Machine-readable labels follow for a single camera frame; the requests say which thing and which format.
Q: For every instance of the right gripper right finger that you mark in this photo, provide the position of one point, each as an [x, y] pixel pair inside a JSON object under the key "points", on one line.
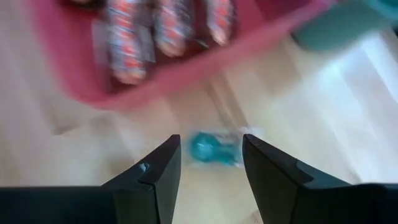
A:
{"points": [[280, 193]]}

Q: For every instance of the brown Snickers candy bar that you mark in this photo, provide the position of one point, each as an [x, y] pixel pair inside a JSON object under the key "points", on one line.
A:
{"points": [[172, 31], [220, 21], [126, 46]]}

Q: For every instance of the teal plastic bin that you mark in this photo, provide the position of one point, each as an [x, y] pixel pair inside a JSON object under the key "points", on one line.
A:
{"points": [[339, 28]]}

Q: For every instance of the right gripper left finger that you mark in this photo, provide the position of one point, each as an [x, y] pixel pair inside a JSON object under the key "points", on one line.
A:
{"points": [[149, 193]]}

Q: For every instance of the pink plastic bin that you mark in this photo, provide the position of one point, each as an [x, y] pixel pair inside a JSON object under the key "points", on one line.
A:
{"points": [[186, 74]]}

